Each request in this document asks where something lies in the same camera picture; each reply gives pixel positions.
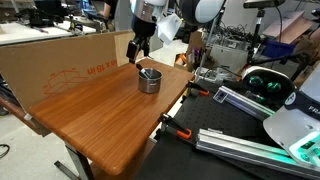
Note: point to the white VR headset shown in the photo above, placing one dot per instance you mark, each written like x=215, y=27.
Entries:
x=268, y=83

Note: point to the flat cardboard sheets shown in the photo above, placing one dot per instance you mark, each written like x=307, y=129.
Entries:
x=288, y=26

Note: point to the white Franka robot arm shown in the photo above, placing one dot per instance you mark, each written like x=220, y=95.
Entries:
x=200, y=10

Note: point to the white background workbench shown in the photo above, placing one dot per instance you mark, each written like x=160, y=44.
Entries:
x=30, y=31

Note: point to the black camera on stand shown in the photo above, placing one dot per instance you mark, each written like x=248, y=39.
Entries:
x=260, y=20

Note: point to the black perforated breadboard table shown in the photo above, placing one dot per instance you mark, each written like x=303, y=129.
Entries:
x=206, y=133

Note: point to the black white dry-erase marker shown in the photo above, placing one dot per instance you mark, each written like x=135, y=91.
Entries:
x=144, y=71

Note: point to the large cardboard box panel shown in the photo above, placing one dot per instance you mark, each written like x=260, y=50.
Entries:
x=50, y=66

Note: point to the orange black bar clamp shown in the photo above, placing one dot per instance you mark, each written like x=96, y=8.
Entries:
x=198, y=89
x=178, y=128

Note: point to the metal table leg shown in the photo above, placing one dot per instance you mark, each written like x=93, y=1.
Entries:
x=78, y=161

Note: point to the blue storage bin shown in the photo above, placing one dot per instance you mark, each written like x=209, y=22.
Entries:
x=275, y=47

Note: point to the long aluminium extrusion rail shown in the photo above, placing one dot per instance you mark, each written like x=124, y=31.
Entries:
x=246, y=150

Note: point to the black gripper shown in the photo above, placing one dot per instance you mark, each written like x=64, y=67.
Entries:
x=143, y=28

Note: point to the short aluminium extrusion rail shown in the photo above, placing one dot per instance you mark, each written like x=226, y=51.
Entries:
x=243, y=101

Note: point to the person in dark shirt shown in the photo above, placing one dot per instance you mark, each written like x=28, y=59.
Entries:
x=108, y=6

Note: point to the small stainless steel pot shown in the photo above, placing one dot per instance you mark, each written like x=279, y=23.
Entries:
x=150, y=83

